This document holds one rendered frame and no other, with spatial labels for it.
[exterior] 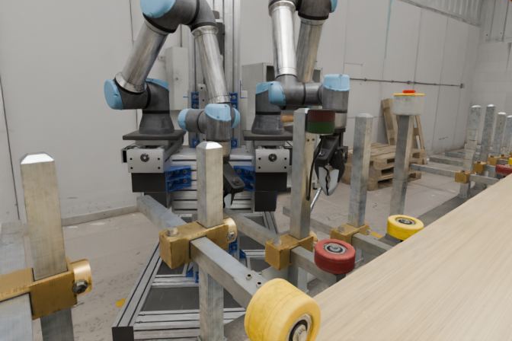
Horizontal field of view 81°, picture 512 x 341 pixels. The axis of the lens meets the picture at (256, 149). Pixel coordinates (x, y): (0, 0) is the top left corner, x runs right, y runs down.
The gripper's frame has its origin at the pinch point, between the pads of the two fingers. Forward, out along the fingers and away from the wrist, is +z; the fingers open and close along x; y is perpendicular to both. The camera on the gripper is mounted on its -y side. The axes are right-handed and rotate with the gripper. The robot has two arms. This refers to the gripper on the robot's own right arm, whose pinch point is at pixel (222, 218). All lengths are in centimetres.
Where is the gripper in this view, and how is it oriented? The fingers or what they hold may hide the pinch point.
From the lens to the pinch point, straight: 96.9
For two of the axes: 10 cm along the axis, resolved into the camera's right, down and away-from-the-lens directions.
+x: -7.7, 1.0, -6.2
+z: -0.2, 9.8, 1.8
